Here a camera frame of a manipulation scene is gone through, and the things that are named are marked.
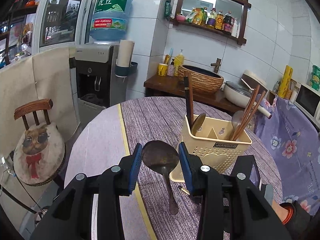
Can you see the reddish brown chopstick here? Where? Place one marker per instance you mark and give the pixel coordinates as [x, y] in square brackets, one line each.
[240, 119]

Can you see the wooden chair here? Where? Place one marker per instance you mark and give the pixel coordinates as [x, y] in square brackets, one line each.
[32, 107]

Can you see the right hand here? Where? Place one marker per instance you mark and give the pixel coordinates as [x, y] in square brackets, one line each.
[284, 213]

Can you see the yellow wrap box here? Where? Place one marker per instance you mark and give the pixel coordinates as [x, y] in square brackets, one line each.
[285, 82]

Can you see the white cooking pot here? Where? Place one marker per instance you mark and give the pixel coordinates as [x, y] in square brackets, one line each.
[240, 95]

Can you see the dark brown chopstick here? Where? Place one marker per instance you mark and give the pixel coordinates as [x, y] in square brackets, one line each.
[252, 112]

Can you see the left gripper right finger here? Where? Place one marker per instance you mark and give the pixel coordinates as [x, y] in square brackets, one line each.
[190, 165]

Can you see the window frame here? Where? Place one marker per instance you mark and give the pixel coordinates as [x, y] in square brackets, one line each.
[60, 23]

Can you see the white microwave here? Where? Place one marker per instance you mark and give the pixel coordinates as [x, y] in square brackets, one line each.
[308, 100]

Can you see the teal towel holder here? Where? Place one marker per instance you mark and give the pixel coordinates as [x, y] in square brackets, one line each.
[126, 71]

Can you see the purple floral cloth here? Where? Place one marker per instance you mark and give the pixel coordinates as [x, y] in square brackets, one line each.
[293, 142]

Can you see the steel spoon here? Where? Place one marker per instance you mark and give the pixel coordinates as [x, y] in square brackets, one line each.
[162, 158]
[197, 123]

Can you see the yellow mug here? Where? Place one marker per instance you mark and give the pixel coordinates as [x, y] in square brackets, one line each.
[162, 69]

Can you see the blue water bottle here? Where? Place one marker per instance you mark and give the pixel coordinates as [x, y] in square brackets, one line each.
[110, 20]

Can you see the black chopstick gold band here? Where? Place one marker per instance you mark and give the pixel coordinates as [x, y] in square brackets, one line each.
[185, 79]

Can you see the black gold decorated chopstick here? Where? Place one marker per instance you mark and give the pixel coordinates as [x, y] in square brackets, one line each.
[184, 190]

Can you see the woven basin sink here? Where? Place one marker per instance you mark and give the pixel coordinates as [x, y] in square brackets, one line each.
[203, 81]

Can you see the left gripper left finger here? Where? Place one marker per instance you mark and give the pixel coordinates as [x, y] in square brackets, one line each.
[129, 170]

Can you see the small patterned pump bottle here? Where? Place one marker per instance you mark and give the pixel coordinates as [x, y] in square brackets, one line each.
[171, 68]

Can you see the beige plastic utensil holder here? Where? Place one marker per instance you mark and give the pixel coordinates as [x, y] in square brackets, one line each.
[211, 143]

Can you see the bronze faucet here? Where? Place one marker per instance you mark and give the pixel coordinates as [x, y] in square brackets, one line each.
[216, 65]

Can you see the brown wooden chopstick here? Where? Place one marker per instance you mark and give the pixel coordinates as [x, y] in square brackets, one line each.
[190, 97]
[240, 117]

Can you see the dog print seat cushion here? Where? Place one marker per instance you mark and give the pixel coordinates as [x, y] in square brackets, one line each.
[39, 154]

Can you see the yellow soap bottle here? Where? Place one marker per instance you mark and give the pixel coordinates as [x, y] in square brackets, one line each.
[178, 61]

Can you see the green instant noodle cups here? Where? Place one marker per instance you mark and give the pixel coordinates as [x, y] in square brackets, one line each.
[315, 78]

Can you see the beige cloth cover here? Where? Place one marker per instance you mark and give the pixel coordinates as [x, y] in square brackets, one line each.
[43, 75]

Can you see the water dispenser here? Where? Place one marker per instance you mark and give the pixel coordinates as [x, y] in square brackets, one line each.
[98, 87]

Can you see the wooden wall shelf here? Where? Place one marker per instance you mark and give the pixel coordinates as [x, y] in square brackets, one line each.
[224, 17]

